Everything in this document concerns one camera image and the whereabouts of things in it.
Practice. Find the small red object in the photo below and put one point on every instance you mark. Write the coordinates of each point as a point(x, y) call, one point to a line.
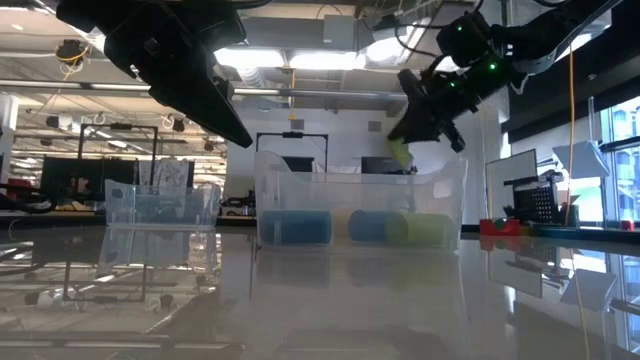
point(628, 225)

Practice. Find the blue wooden cylinder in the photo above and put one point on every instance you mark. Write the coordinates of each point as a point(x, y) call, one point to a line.
point(295, 227)
point(370, 225)

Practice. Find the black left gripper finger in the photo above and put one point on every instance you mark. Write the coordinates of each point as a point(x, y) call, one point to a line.
point(210, 110)

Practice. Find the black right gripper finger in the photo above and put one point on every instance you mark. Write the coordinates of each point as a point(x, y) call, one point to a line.
point(452, 137)
point(415, 120)

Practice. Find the grey ceiling box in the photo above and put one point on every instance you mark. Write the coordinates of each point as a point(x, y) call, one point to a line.
point(338, 31)

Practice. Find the red wooden block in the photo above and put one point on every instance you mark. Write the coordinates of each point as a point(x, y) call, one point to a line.
point(490, 230)

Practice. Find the whiteboard with sketches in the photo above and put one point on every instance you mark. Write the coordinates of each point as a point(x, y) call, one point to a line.
point(170, 175)

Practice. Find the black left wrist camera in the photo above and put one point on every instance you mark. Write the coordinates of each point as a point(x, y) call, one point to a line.
point(222, 25)

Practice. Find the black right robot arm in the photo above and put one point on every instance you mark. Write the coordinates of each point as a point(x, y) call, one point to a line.
point(550, 30)

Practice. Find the glass window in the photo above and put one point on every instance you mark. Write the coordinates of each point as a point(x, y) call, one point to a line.
point(620, 165)

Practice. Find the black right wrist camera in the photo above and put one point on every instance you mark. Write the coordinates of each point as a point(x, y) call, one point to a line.
point(462, 37)

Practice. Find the yellow wooden block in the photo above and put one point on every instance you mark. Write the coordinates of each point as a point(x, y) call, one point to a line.
point(525, 230)

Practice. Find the clear plastic bin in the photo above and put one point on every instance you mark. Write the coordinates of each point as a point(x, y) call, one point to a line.
point(125, 210)
point(300, 195)

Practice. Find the lime green wooden cylinder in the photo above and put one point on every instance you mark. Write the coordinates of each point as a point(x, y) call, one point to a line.
point(420, 229)

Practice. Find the light green wooden block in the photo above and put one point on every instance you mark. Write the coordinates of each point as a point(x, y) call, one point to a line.
point(401, 154)

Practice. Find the rectangular ceiling light panel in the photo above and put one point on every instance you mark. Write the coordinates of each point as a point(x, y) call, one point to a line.
point(255, 57)
point(325, 61)

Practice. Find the yellow wooden cylinder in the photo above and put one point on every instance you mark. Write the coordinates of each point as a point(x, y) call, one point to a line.
point(342, 222)

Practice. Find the black perforated box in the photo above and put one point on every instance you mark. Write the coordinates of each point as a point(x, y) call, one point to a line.
point(537, 202)

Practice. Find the white paper shade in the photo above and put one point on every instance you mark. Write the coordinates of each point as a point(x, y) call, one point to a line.
point(582, 160)

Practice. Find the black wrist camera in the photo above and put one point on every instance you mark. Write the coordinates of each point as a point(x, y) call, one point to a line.
point(462, 37)
point(222, 25)

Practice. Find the white screen panel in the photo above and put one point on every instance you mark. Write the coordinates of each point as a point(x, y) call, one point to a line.
point(510, 190)

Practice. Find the silver ceiling pipe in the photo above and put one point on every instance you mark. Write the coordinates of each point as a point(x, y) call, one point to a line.
point(50, 86)

